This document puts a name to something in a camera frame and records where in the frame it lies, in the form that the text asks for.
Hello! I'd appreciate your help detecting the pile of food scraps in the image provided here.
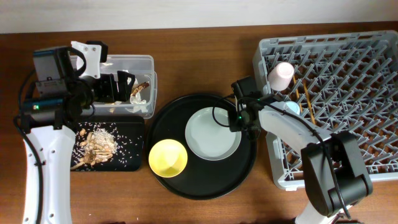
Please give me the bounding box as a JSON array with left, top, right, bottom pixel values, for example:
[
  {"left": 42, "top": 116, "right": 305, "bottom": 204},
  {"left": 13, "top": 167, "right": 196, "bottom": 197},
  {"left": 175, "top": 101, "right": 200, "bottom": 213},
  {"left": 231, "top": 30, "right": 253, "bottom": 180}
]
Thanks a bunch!
[{"left": 70, "top": 128, "right": 118, "bottom": 170}]

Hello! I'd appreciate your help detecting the clear plastic bin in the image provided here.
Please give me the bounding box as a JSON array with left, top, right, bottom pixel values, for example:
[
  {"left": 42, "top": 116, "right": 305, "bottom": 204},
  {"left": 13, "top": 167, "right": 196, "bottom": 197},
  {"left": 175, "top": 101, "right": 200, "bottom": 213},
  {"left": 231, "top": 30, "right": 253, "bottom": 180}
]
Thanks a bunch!
[{"left": 94, "top": 55, "right": 157, "bottom": 119}]

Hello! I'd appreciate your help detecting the white tissue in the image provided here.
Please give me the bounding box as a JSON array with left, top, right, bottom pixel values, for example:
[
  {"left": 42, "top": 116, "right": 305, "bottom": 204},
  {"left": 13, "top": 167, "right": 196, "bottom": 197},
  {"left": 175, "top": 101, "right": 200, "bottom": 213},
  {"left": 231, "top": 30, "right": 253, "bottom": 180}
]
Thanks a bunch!
[{"left": 126, "top": 80, "right": 148, "bottom": 113}]

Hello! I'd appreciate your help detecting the round black tray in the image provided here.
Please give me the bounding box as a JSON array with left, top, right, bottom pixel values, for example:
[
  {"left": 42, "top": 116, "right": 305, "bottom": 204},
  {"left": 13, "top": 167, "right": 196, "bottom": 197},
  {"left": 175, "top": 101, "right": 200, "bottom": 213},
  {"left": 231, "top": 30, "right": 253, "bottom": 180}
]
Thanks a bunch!
[{"left": 146, "top": 93, "right": 257, "bottom": 200}]

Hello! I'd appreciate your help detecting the grey round plate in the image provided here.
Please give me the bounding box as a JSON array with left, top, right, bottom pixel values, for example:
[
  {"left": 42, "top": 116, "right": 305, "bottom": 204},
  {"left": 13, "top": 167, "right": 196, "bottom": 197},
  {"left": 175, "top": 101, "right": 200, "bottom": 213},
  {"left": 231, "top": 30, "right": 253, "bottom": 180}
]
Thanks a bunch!
[{"left": 185, "top": 107, "right": 241, "bottom": 161}]

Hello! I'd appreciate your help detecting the grey dishwasher rack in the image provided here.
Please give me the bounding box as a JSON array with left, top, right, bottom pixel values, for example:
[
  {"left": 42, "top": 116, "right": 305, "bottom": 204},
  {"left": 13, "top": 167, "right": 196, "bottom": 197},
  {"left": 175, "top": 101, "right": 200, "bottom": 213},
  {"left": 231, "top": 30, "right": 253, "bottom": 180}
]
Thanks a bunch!
[{"left": 252, "top": 30, "right": 397, "bottom": 182}]

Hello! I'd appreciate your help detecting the yellow bowl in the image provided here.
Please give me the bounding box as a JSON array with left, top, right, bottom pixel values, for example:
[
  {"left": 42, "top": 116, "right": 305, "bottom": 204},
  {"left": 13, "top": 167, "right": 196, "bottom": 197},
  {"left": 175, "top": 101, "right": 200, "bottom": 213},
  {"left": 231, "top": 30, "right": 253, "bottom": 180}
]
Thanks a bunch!
[{"left": 148, "top": 139, "right": 188, "bottom": 178}]

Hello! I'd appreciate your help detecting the black rectangular tray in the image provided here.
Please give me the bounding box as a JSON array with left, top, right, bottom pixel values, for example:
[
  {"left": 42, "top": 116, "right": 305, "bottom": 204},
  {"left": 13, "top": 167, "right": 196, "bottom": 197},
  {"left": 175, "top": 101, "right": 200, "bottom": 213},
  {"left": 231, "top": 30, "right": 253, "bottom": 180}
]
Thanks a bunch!
[{"left": 71, "top": 116, "right": 145, "bottom": 172}]

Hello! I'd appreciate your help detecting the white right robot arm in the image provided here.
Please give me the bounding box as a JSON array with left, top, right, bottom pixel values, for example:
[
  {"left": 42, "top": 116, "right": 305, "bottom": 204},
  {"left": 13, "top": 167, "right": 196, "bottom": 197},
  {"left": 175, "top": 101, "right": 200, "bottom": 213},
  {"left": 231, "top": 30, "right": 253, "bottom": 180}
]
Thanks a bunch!
[{"left": 228, "top": 77, "right": 373, "bottom": 223}]

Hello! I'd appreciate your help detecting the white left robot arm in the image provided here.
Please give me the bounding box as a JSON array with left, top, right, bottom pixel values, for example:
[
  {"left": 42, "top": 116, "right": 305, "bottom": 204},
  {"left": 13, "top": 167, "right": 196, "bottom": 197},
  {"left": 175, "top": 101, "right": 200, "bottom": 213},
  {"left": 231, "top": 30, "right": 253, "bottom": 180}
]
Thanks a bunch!
[{"left": 13, "top": 40, "right": 135, "bottom": 223}]

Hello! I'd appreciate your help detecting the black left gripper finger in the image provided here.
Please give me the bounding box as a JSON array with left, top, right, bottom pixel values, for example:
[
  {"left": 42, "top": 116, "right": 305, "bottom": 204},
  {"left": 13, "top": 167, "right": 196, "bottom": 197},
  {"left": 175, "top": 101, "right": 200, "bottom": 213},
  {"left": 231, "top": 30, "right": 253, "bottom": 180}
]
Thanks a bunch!
[
  {"left": 118, "top": 81, "right": 132, "bottom": 101},
  {"left": 117, "top": 71, "right": 135, "bottom": 93}
]

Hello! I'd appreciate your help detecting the blue plastic cup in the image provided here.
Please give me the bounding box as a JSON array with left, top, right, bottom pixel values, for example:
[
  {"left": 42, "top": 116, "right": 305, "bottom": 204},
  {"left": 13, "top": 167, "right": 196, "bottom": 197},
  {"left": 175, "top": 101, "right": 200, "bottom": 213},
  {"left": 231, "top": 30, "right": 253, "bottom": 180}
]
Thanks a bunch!
[{"left": 284, "top": 101, "right": 301, "bottom": 115}]

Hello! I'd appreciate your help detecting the wooden chopstick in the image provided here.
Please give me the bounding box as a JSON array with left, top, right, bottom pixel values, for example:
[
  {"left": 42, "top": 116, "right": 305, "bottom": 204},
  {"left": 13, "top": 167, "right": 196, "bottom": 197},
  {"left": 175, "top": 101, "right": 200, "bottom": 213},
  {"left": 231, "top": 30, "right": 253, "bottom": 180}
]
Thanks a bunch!
[
  {"left": 293, "top": 75, "right": 303, "bottom": 113},
  {"left": 302, "top": 79, "right": 316, "bottom": 124}
]

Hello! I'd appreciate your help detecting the pink plastic cup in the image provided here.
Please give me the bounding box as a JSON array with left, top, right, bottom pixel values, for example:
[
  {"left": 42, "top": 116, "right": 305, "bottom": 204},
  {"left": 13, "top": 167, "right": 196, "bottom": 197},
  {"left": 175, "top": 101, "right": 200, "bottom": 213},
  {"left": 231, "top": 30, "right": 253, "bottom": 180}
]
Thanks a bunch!
[{"left": 267, "top": 62, "right": 294, "bottom": 91}]

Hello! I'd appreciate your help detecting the gold snack wrapper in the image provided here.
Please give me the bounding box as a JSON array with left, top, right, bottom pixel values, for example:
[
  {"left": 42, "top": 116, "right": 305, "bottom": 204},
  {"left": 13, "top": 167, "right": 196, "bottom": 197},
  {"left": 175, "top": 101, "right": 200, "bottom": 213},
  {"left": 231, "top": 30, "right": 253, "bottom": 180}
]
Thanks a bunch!
[{"left": 131, "top": 82, "right": 150, "bottom": 96}]

